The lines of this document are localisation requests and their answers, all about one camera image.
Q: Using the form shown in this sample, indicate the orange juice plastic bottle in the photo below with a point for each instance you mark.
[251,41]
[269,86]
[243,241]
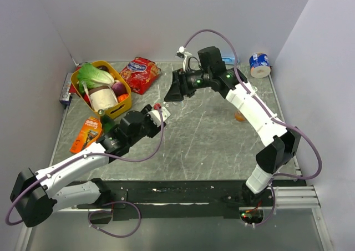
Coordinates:
[238,115]

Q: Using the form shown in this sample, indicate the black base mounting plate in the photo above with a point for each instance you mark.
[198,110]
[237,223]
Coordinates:
[190,211]

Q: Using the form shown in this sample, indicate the orange razor package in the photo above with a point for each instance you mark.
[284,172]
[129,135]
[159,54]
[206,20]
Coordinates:
[89,133]

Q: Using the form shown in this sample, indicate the orange toy fruit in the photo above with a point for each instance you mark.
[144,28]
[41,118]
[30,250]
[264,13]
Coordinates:
[122,97]

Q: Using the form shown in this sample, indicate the green toy cabbage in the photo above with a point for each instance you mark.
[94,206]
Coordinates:
[93,77]

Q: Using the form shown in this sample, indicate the purple white box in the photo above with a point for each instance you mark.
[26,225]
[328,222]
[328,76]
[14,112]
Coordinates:
[65,96]

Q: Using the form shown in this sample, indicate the yellow plastic basket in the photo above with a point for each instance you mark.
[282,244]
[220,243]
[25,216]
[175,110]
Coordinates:
[112,112]

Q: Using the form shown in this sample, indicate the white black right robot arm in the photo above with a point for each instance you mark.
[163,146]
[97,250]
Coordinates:
[280,143]

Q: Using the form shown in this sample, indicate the green glass bottle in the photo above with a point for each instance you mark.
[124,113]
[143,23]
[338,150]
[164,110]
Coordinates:
[106,122]

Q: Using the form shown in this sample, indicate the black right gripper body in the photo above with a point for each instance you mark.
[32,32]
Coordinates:
[193,80]

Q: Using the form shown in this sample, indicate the cream brown toy mushroom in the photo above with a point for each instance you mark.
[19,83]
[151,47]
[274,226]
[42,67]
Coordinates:
[102,97]

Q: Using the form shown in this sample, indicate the red snack bag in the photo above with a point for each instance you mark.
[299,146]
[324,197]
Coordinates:
[140,74]

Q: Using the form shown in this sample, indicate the blue tissue pack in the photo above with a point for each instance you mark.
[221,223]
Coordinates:
[231,60]

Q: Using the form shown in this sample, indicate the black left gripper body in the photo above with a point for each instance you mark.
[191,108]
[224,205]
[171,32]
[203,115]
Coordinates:
[150,127]

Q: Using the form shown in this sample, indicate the blue wrapped toilet roll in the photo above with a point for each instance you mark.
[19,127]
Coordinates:
[259,65]

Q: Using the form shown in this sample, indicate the aluminium frame rail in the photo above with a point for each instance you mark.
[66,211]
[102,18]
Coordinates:
[296,196]

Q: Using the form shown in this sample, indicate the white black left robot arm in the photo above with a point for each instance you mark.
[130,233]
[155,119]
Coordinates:
[36,195]

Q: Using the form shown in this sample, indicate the purple toy onion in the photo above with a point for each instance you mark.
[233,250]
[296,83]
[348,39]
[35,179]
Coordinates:
[119,88]

